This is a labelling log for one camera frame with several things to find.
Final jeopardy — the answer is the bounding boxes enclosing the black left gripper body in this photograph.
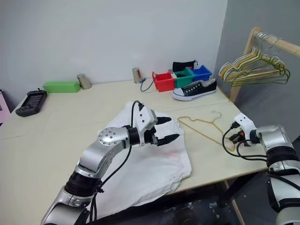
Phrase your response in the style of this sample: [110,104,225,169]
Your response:
[144,126,163,147]

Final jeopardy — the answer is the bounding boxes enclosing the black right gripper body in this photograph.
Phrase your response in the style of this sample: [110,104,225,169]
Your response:
[229,131,246,144]

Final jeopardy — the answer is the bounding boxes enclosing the white shorts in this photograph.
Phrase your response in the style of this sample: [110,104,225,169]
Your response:
[95,100,193,216]

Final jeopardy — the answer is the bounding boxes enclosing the red plastic bin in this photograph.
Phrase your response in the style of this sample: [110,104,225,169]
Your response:
[151,71,177,93]

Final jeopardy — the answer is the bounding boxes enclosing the black canvas sneaker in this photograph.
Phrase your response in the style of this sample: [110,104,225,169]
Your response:
[172,79,218,102]

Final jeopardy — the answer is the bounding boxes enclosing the black table leg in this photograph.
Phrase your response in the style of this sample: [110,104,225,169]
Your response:
[219,172,269,208]

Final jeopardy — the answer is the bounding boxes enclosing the green plastic bin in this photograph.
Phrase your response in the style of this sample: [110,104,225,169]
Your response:
[172,67,196,89]

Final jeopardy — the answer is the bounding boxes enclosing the metal cup with red mark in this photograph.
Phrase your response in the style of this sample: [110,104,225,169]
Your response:
[131,67,143,84]

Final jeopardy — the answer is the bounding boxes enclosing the black fabric pouch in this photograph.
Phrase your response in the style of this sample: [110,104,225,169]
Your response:
[172,60,198,72]

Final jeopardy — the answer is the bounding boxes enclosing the blue plastic bin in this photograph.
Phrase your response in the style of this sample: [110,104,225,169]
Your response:
[191,65,213,82]

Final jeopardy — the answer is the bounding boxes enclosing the hangers on rack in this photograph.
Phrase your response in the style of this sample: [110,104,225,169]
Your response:
[222,31,286,83]

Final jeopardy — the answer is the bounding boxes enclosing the plain metal cup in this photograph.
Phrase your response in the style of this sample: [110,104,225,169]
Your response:
[76,73,93,90]

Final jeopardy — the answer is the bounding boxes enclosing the green rectangular box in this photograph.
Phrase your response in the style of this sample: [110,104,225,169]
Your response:
[42,80,82,94]

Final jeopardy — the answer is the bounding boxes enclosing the wooden clothes rack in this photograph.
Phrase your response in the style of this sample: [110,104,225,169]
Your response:
[229,26,300,104]

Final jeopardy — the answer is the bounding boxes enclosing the black handheld controller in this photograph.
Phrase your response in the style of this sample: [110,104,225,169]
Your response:
[15,88,48,117]

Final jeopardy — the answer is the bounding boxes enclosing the pink object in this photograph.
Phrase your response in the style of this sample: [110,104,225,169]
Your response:
[0,90,11,128]

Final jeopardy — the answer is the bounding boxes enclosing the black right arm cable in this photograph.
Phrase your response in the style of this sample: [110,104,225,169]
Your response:
[222,121,268,161]

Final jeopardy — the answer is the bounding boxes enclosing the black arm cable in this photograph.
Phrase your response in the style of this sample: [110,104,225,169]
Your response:
[89,100,144,225]
[222,121,268,161]

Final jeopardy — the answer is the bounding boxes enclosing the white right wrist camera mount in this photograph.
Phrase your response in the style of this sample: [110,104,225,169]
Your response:
[233,113,258,142]

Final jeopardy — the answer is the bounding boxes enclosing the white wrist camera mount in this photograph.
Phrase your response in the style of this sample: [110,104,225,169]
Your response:
[135,104,158,146]
[233,113,258,142]

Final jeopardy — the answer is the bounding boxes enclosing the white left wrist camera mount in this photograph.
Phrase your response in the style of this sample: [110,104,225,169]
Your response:
[135,104,158,146]

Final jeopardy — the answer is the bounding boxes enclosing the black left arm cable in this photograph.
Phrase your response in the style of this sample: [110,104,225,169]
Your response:
[89,100,144,225]

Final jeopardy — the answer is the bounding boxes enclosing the yellow wire hanger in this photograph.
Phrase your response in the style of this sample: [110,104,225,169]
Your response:
[177,110,235,152]

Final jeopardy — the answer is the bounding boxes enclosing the blue cable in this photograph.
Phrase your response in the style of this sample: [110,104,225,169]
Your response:
[140,78,156,93]

